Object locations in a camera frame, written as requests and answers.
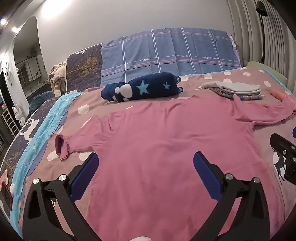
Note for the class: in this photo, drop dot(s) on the grey pleated curtain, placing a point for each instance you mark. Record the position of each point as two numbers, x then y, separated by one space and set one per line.
272 41

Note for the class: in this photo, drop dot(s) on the navy star plush blanket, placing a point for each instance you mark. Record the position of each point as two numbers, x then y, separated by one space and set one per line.
148 87

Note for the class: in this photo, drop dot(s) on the pink long-sleeve shirt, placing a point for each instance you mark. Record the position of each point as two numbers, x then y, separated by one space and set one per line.
161 143

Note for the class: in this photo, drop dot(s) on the arched wall mirror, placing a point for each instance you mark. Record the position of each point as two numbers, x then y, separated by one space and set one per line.
29 53

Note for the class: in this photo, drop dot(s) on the red pink book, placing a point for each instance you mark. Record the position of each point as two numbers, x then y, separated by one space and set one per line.
5 192

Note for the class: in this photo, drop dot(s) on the white folded garment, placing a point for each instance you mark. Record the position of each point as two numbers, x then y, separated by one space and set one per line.
233 85

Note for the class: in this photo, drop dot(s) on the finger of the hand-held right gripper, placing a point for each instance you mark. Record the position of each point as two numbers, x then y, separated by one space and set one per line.
294 132
283 150

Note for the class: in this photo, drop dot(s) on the blue plaid sheet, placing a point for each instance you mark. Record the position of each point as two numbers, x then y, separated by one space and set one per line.
166 51

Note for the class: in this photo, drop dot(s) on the dark deer print quilt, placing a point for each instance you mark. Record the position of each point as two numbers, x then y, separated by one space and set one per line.
19 148

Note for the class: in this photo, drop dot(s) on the black floor lamp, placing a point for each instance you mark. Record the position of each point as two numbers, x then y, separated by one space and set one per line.
263 27

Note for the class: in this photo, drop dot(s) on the pink polka dot bedspread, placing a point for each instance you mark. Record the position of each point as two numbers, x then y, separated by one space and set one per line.
268 148

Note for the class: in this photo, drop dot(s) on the patterned folded garment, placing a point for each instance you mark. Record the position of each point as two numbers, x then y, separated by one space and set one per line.
245 95

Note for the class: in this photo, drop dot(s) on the orange pink cloth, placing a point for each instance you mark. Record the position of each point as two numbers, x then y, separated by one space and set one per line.
278 94

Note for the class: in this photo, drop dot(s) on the light blue sheet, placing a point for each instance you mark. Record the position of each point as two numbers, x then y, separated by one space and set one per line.
44 129

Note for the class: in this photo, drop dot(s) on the black shelf rack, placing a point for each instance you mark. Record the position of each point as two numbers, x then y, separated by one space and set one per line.
7 115

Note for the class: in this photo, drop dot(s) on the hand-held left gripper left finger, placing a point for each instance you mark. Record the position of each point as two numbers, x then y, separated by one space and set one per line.
86 172

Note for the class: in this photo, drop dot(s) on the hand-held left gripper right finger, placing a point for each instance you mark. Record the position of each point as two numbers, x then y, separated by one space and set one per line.
205 172

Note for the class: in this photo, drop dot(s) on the beige clothes pile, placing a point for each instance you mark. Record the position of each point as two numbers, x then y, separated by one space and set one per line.
56 80

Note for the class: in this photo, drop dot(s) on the white cat figurine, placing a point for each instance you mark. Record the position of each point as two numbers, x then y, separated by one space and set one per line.
19 113

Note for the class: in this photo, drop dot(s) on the dark blue knitted blanket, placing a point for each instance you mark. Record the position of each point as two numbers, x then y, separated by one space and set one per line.
40 100

